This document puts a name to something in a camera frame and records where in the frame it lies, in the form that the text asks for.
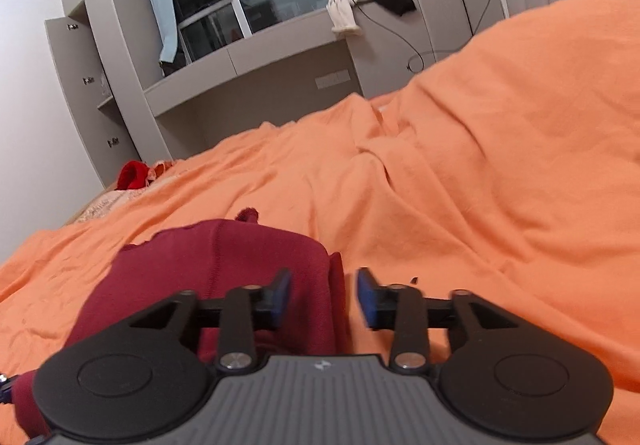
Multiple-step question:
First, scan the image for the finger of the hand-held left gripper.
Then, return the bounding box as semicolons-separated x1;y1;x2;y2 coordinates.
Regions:
0;373;22;407

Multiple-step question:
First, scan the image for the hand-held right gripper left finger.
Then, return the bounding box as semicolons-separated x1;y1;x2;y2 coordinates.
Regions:
129;268;292;371

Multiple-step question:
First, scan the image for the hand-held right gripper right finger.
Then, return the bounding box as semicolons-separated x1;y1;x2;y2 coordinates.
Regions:
356;267;518;373

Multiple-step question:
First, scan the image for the dark red garment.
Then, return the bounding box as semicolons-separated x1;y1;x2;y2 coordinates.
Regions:
14;207;352;436

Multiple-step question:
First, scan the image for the orange blanket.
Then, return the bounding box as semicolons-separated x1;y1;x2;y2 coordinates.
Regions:
0;0;640;445

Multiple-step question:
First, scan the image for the orange patterned cloth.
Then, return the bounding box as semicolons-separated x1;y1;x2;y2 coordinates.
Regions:
147;160;177;184

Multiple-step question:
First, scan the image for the bright red cloth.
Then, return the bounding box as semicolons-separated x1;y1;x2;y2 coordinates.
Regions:
116;161;151;190

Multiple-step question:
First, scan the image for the pale patterned bed sheet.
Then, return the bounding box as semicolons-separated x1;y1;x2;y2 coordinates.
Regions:
65;186;148;227

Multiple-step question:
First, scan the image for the grey built-in desk unit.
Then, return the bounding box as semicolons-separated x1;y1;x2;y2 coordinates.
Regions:
142;7;367;162

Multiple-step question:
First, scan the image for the grey wardrobe with shelves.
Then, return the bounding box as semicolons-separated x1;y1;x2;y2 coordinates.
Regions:
44;0;147;190

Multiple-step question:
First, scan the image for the white cloth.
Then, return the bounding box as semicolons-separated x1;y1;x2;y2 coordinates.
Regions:
326;0;397;36

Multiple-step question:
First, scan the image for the wall socket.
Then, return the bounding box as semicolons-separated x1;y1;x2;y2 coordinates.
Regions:
315;70;351;90

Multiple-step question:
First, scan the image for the black cable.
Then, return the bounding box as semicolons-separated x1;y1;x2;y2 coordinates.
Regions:
351;0;506;74

